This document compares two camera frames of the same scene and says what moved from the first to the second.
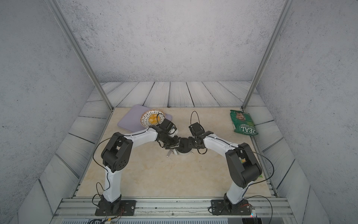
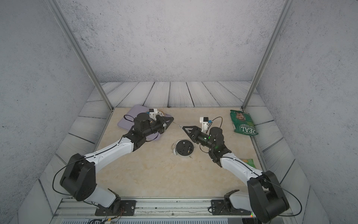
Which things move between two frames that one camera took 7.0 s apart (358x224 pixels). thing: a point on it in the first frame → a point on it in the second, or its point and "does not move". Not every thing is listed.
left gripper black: [175, 143] → [163, 125]
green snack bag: [243, 123] does not move
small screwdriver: [168, 153] → [177, 124]
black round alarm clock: [183, 148] does not move
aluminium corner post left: [59, 14] does not move
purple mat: [131, 120] does not move
